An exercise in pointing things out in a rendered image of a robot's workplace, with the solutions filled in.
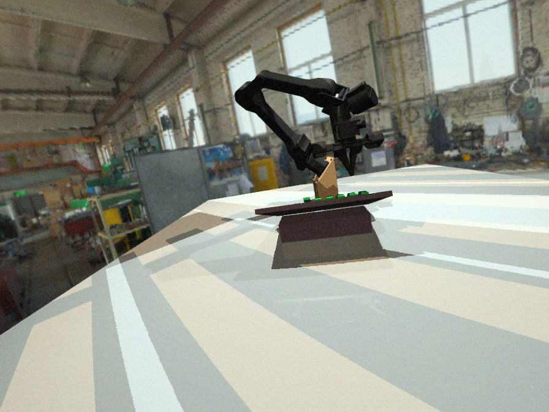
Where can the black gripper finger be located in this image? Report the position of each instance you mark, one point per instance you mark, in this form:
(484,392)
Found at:
(353,155)
(342,156)

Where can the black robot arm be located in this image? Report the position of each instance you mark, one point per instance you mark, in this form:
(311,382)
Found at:
(318,91)

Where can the switch panel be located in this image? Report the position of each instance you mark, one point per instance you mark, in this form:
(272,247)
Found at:
(329,223)

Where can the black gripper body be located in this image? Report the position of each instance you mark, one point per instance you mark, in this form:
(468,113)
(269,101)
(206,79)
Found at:
(372,140)

